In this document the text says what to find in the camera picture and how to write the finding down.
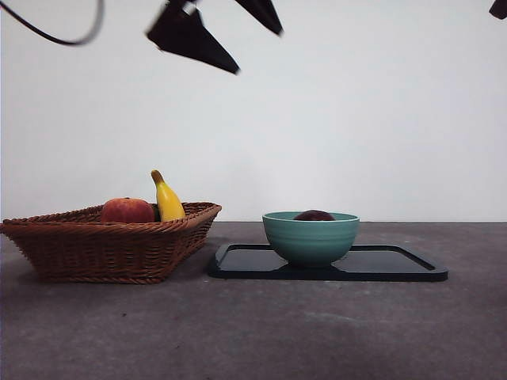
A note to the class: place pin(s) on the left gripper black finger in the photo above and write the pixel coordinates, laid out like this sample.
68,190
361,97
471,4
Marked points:
186,39
265,14

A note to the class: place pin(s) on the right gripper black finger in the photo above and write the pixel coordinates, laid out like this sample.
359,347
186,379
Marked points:
500,8

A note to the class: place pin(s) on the dark purple plum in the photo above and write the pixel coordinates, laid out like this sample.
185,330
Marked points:
315,215

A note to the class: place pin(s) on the teal bowl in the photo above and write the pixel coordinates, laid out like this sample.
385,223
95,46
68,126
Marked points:
311,241

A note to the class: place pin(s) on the yellow banana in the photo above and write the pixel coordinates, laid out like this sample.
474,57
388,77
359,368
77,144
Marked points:
168,202

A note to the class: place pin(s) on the red yellow apple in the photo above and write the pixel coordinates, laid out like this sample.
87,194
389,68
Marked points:
126,211

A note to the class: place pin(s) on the brown wicker basket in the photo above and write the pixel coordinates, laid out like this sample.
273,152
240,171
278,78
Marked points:
107,253

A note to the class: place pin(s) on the dark rectangular tray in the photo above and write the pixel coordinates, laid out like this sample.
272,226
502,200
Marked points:
376,263

